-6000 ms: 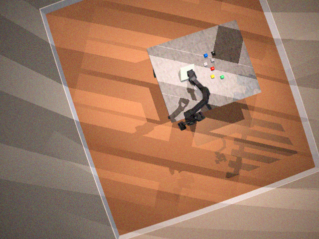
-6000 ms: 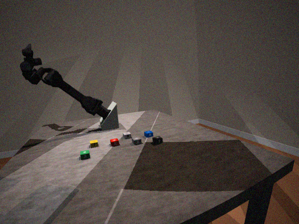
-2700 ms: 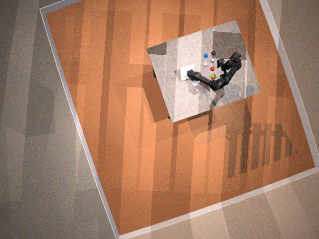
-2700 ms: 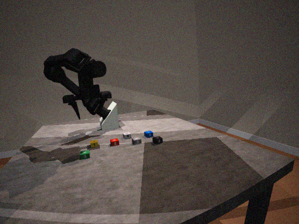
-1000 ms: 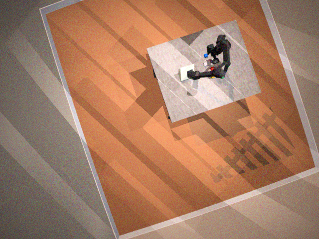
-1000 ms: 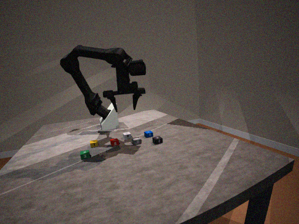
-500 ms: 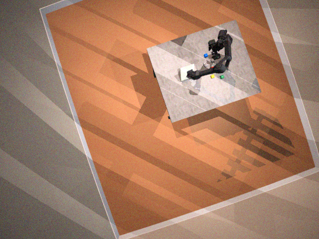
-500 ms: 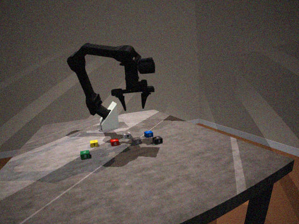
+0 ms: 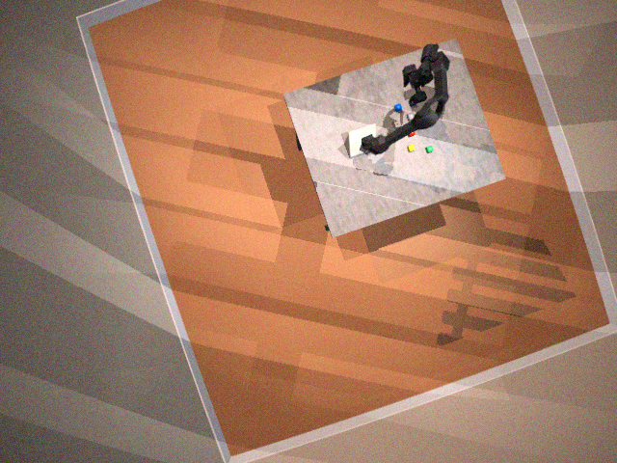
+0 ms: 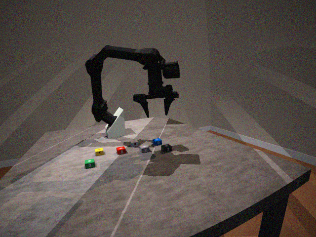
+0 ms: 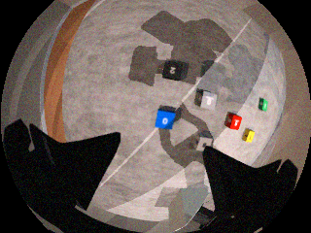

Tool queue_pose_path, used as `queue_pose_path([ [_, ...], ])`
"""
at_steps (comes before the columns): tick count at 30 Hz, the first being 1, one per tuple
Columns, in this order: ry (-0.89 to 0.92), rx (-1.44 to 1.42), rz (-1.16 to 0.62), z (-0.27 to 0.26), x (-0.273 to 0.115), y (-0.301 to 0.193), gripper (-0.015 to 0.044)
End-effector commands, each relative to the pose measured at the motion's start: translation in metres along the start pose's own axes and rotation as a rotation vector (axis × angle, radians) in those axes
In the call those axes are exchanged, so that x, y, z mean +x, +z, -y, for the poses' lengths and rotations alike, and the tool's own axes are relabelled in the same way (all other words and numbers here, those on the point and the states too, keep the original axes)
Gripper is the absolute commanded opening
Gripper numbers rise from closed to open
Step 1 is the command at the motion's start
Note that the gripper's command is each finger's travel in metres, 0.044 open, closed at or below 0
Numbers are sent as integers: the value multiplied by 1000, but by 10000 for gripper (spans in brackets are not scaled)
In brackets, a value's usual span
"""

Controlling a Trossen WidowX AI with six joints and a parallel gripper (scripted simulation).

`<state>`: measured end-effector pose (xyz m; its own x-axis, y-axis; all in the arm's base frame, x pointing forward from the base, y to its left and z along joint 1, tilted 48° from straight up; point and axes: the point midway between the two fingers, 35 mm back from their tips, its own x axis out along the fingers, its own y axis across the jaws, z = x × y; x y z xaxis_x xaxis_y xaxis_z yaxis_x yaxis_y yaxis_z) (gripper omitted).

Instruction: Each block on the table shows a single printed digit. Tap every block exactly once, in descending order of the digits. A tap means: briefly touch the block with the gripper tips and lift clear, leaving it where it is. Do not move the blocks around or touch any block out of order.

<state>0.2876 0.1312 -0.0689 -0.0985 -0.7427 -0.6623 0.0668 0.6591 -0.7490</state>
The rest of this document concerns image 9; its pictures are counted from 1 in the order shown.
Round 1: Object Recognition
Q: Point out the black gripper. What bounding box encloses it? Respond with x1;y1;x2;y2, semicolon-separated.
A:
402;64;428;104

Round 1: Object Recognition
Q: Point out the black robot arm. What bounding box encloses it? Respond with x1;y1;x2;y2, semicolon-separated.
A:
362;43;449;155

